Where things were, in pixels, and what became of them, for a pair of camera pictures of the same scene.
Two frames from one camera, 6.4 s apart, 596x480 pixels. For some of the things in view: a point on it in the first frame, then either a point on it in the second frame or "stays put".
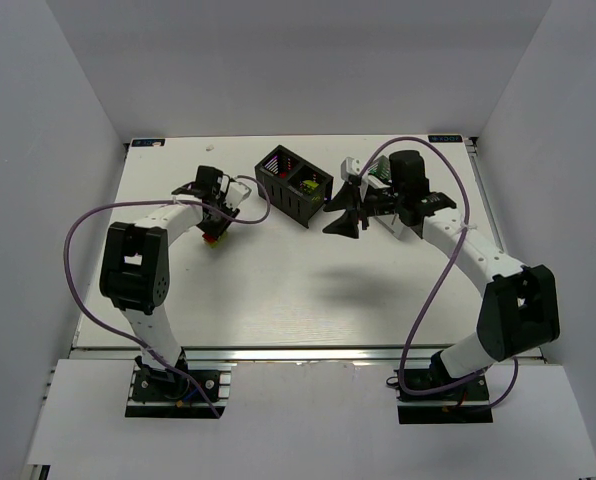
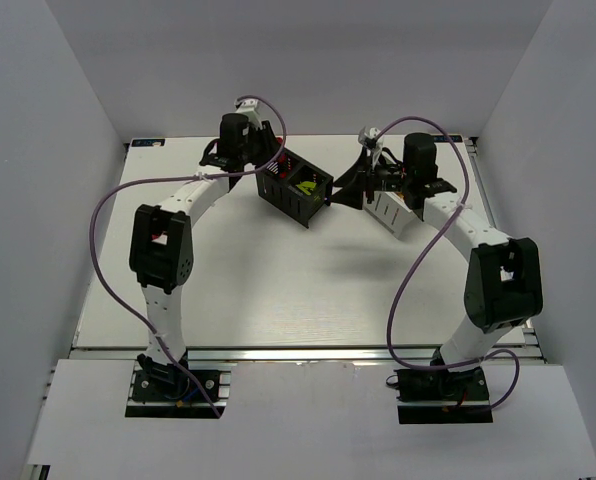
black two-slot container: [292, 184] stays put
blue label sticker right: [447, 138] stays put
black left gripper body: [214, 221] -> [264, 145]
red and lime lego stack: [214, 241] -> [306, 186]
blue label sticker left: [148, 142] stays put
